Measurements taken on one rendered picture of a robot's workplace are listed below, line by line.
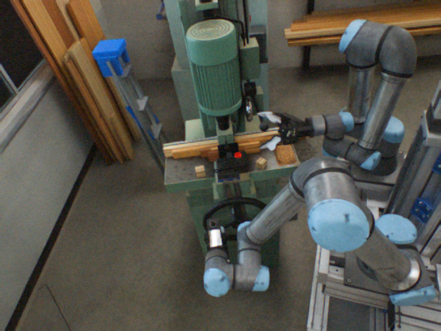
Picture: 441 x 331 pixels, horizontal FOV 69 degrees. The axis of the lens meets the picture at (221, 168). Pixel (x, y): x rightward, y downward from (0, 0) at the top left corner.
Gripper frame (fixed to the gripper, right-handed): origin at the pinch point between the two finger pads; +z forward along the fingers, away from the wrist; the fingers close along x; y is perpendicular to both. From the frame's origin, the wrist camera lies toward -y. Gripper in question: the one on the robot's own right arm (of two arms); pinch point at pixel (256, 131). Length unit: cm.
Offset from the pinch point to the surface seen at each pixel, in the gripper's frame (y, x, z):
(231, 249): -13, 84, 16
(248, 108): -25.4, 2.6, 0.2
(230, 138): -13.0, 9.6, 10.3
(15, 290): -15, 98, 150
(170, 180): -5.4, 22.7, 38.9
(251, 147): -14.6, 16.8, 1.0
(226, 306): 2, 115, 24
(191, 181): -3.7, 23.2, 29.6
